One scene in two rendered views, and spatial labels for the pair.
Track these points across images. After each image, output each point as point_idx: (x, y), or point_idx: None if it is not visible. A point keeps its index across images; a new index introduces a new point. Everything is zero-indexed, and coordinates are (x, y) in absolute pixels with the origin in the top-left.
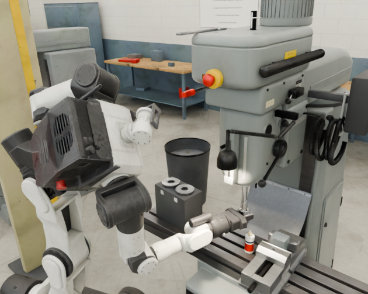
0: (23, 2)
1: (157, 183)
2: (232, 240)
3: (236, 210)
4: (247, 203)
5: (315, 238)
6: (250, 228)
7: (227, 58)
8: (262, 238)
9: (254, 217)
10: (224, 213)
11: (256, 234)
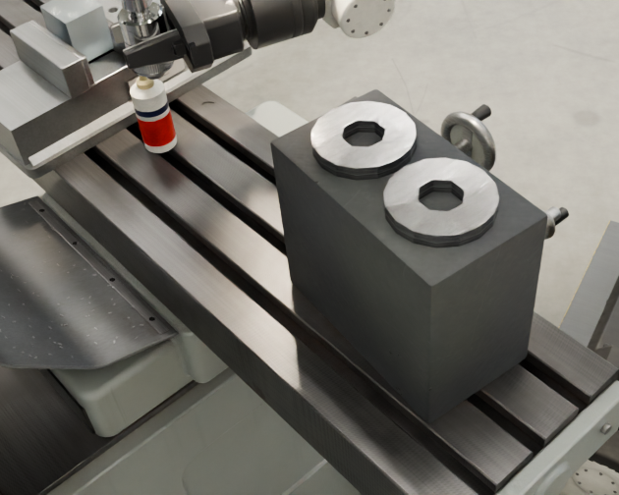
0: None
1: (530, 219)
2: (196, 186)
3: (166, 34)
4: (8, 357)
5: None
6: (71, 314)
7: None
8: (78, 189)
9: (24, 321)
10: (223, 8)
11: (66, 291)
